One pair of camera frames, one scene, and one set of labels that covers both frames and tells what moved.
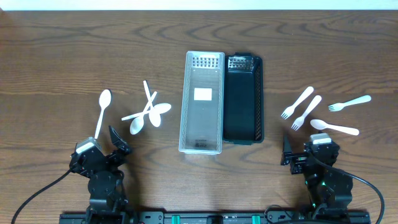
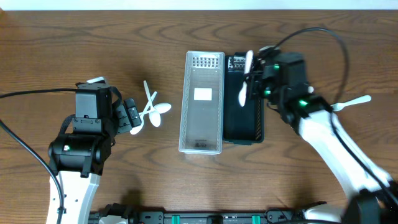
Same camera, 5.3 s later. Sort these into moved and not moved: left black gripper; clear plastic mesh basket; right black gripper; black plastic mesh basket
Moved: right black gripper; left black gripper
Not moved: black plastic mesh basket; clear plastic mesh basket
